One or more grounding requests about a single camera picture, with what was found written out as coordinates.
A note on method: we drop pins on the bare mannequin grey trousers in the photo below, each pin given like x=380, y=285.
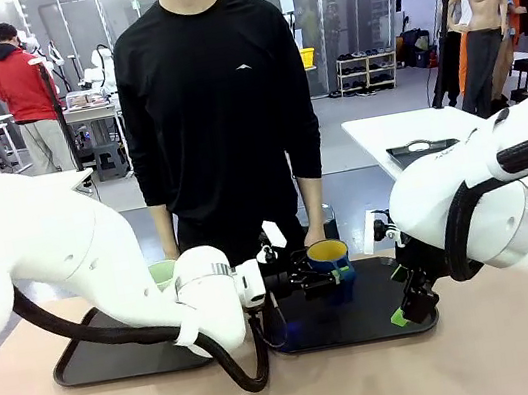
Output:
x=482, y=19

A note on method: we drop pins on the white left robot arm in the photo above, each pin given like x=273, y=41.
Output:
x=47, y=234

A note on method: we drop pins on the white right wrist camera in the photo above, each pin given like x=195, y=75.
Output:
x=369, y=233

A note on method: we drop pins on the large white side table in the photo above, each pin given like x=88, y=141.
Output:
x=371, y=139

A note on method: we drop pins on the person in red jacket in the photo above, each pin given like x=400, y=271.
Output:
x=21, y=81

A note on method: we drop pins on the person in black shirt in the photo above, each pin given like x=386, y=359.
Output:
x=219, y=113

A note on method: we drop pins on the black tray with white disc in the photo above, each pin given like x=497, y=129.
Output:
x=418, y=151

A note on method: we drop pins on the person's left hand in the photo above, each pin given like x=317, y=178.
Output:
x=315, y=237

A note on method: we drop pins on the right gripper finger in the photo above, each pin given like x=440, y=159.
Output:
x=416, y=306
x=400, y=275

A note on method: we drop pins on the white shoe rack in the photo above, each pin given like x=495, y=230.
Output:
x=367, y=71

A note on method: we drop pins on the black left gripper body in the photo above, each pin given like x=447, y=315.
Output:
x=282, y=278

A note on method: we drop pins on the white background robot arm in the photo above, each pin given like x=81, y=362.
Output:
x=101, y=70

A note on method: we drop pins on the grey step stool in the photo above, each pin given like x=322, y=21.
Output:
x=112, y=161

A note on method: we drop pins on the person's left forearm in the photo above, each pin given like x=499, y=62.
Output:
x=314, y=199

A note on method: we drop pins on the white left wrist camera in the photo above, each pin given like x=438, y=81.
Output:
x=274, y=233

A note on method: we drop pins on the white desk with legs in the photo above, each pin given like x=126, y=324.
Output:
x=83, y=179

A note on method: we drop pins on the tall light green cup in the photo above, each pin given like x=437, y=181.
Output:
x=161, y=275

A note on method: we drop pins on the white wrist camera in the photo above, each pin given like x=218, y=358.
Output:
x=369, y=233
x=274, y=233

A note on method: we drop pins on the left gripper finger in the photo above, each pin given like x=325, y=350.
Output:
x=304, y=259
x=326, y=282

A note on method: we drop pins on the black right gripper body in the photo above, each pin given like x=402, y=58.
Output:
x=415, y=268

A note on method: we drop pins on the black tripod pole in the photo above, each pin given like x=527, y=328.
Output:
x=58, y=115

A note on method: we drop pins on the blue mug yellow inside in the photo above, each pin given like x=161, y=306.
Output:
x=334, y=272

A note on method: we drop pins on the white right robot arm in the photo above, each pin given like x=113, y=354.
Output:
x=497, y=199

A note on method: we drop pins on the black plastic tray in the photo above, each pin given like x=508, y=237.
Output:
x=118, y=354
x=359, y=313

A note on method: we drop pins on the yellow bin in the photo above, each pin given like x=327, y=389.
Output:
x=307, y=57

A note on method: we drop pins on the person's right forearm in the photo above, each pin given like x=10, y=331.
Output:
x=164, y=224

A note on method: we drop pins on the person's right hand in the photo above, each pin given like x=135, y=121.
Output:
x=172, y=252

